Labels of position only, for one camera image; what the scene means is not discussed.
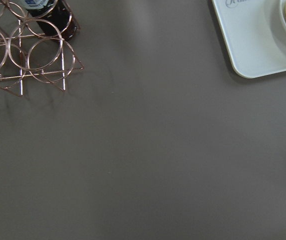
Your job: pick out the tea bottle rack back right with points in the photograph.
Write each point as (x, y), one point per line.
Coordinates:
(54, 16)

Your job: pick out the copper wire bottle rack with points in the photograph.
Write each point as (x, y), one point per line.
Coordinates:
(26, 53)

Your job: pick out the white rectangular serving tray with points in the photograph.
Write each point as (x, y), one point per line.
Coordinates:
(253, 35)

